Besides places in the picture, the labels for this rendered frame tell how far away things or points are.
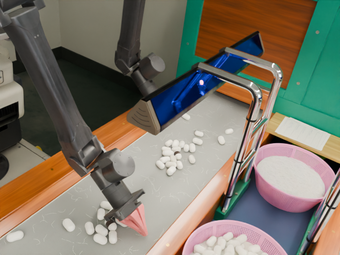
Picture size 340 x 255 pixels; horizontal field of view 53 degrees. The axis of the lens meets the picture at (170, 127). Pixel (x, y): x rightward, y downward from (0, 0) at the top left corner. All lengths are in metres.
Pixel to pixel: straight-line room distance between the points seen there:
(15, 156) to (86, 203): 0.95
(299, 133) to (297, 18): 0.41
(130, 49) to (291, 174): 0.66
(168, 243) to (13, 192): 0.43
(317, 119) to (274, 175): 0.34
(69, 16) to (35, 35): 2.56
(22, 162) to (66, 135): 1.05
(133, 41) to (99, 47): 2.00
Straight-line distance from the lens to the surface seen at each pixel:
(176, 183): 1.04
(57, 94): 0.75
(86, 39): 3.18
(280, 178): 1.17
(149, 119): 0.69
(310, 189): 1.18
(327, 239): 1.02
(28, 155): 1.86
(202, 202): 0.97
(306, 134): 1.36
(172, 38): 2.57
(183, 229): 0.90
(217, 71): 0.83
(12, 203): 0.97
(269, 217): 1.12
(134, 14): 1.05
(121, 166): 0.77
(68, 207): 0.97
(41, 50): 0.72
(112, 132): 1.17
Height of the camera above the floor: 1.46
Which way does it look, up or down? 35 degrees down
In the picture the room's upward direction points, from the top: 8 degrees clockwise
